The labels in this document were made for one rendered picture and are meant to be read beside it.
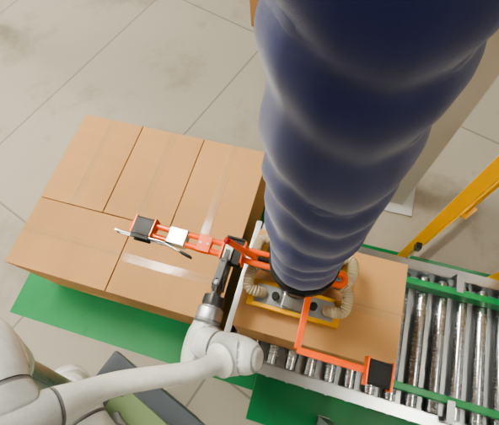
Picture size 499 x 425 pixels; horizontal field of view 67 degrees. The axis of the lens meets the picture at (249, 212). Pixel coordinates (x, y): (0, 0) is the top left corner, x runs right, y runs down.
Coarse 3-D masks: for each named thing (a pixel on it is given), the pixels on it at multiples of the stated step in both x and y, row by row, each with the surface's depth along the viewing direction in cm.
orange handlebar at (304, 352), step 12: (156, 228) 140; (168, 228) 139; (204, 240) 136; (216, 240) 136; (204, 252) 135; (216, 252) 134; (264, 252) 133; (252, 264) 132; (264, 264) 131; (300, 324) 123; (300, 336) 121; (300, 348) 120; (324, 360) 118; (336, 360) 118; (360, 372) 116
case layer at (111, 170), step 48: (96, 144) 227; (144, 144) 225; (192, 144) 223; (48, 192) 216; (96, 192) 214; (144, 192) 212; (192, 192) 210; (240, 192) 208; (48, 240) 204; (96, 240) 202; (192, 240) 199; (96, 288) 192; (144, 288) 190; (192, 288) 189
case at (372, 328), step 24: (360, 264) 147; (384, 264) 147; (360, 288) 144; (384, 288) 143; (240, 312) 143; (264, 312) 142; (360, 312) 140; (384, 312) 140; (264, 336) 151; (288, 336) 138; (312, 336) 138; (336, 336) 137; (360, 336) 137; (384, 336) 136; (360, 360) 134; (384, 360) 133
